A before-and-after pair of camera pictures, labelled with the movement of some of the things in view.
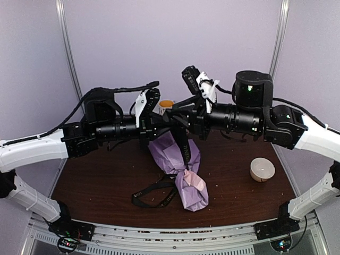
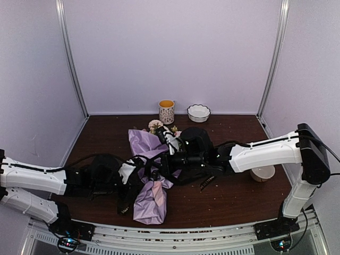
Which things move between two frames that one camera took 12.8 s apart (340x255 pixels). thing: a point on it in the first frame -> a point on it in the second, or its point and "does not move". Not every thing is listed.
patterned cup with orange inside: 165,104 does not move
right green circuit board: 281,245 does not move
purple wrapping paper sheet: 192,190 -> 150,205
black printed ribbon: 181,137 -> 125,203
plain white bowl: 262,169 does not move
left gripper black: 150,124 -> 121,194
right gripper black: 196,113 -> 166,167
